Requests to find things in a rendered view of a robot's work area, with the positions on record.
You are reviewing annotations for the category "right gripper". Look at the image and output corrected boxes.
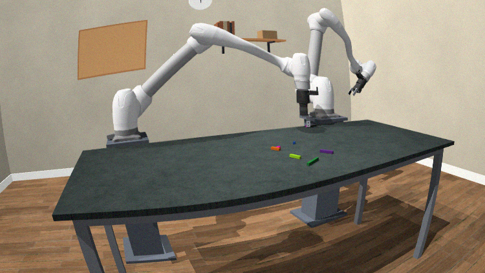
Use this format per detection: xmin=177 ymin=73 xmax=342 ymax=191
xmin=294 ymin=80 xmax=319 ymax=127

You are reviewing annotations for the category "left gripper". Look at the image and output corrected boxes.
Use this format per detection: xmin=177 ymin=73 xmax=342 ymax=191
xmin=348 ymin=70 xmax=371 ymax=96

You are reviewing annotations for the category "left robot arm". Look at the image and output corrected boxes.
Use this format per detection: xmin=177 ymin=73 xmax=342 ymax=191
xmin=307 ymin=8 xmax=376 ymax=118

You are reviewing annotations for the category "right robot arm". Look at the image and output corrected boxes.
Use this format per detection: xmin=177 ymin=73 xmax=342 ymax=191
xmin=107 ymin=23 xmax=310 ymax=142

